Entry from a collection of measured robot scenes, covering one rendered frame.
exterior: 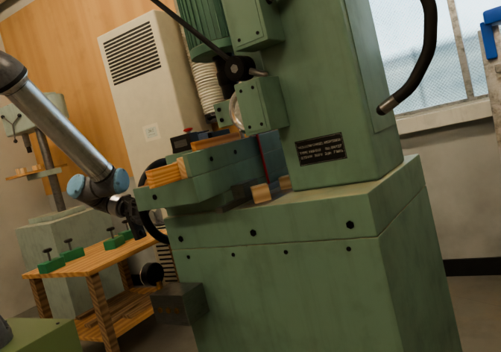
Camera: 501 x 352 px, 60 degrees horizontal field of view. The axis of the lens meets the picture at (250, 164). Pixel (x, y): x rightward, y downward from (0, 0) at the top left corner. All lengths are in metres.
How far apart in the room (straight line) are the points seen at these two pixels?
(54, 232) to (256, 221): 2.32
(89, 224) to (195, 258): 2.23
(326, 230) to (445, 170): 1.52
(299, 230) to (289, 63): 0.38
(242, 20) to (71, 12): 2.81
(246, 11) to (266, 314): 0.69
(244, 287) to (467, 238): 1.58
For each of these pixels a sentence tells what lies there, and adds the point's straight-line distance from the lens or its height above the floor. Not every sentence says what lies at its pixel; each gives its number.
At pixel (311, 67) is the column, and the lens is 1.01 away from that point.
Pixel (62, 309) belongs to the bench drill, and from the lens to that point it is 3.39.
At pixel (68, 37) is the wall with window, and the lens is 3.76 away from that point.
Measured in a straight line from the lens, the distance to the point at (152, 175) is 0.96.
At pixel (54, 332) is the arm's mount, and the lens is 1.15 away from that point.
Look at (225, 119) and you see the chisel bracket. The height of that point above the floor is 1.02.
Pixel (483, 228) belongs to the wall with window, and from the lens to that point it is 2.45.
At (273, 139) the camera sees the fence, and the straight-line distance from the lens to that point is 1.30.
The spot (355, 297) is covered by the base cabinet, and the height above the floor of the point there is 0.58.
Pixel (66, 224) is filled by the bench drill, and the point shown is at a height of 0.66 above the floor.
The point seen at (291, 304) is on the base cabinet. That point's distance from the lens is 1.05.
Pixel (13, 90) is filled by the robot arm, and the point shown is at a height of 1.25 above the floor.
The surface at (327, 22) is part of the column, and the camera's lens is 1.00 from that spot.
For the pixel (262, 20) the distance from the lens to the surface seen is 0.98.
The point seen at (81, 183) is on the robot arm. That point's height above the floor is 0.94.
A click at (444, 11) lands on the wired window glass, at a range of 2.43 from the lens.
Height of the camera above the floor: 0.97
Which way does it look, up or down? 4 degrees down
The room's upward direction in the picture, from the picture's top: 14 degrees counter-clockwise
